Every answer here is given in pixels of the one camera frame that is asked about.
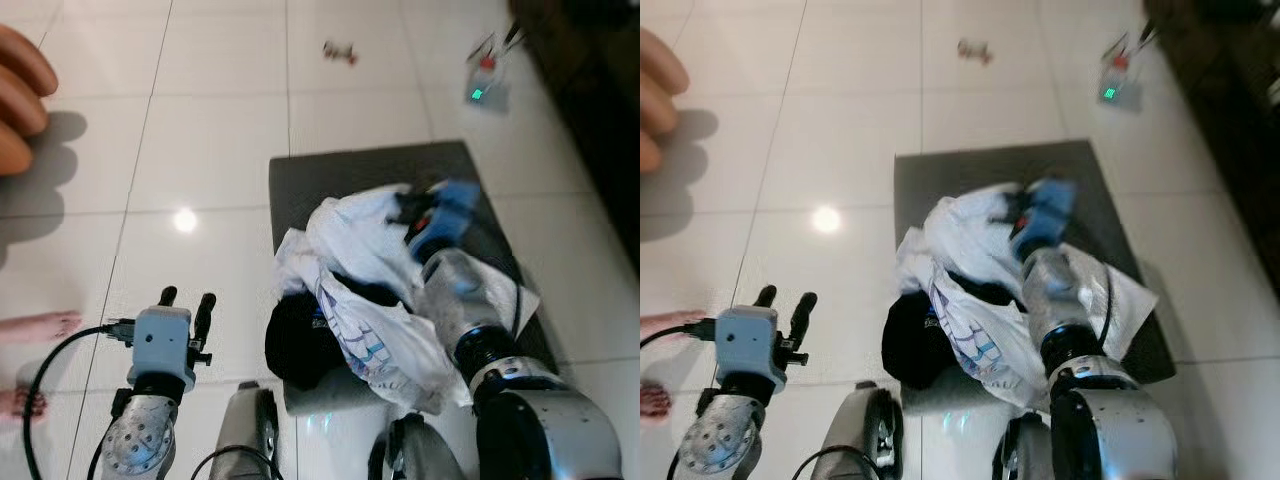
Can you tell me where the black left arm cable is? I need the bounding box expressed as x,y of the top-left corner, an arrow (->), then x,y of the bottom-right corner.
640,318 -> 721,351
22,320 -> 136,480

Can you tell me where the grey robot right leg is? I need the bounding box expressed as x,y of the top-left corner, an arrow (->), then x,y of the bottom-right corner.
370,410 -> 471,480
995,410 -> 1051,480

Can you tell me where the dark wooden console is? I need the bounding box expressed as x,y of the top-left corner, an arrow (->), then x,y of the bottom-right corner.
510,0 -> 641,271
1145,0 -> 1280,231

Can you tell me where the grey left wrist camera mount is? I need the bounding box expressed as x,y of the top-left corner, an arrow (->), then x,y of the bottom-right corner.
128,306 -> 196,393
715,306 -> 783,393

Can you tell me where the white printed shirt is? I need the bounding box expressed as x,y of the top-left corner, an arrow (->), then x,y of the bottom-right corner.
895,182 -> 1161,413
272,182 -> 541,416

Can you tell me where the floor socket with green light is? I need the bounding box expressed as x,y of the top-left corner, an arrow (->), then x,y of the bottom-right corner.
1095,25 -> 1166,113
462,25 -> 526,113

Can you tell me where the dark grey low bench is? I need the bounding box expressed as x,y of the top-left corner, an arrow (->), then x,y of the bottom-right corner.
268,140 -> 561,416
893,140 -> 1176,416

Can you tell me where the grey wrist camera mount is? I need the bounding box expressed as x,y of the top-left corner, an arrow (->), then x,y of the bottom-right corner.
1012,180 -> 1079,259
715,306 -> 783,393
405,180 -> 483,263
128,306 -> 196,393

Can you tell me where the black garment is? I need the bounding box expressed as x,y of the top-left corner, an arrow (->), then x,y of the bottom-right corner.
880,290 -> 961,391
265,290 -> 351,393

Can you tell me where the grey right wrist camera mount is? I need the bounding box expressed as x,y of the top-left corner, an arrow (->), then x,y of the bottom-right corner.
1012,180 -> 1079,259
405,180 -> 483,263

